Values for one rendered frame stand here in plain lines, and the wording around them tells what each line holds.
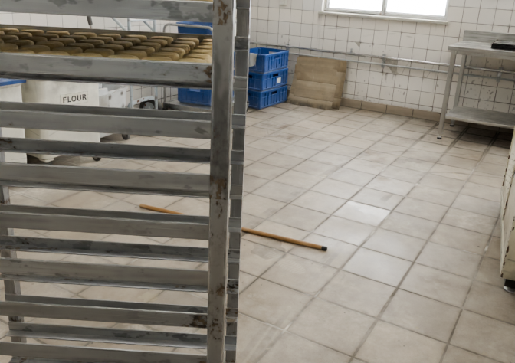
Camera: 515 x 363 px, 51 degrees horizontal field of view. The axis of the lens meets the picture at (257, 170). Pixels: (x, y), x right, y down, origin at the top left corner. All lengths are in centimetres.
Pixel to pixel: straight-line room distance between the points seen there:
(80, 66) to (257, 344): 159
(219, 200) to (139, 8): 32
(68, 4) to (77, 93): 312
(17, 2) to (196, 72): 28
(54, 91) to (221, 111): 310
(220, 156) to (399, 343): 166
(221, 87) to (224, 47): 6
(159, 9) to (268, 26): 595
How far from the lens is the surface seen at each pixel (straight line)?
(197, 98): 525
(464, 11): 599
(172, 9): 83
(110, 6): 85
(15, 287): 164
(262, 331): 230
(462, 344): 245
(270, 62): 599
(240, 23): 124
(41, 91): 382
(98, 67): 87
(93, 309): 105
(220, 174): 84
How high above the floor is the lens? 137
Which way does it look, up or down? 20 degrees down
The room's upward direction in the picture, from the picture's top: 3 degrees clockwise
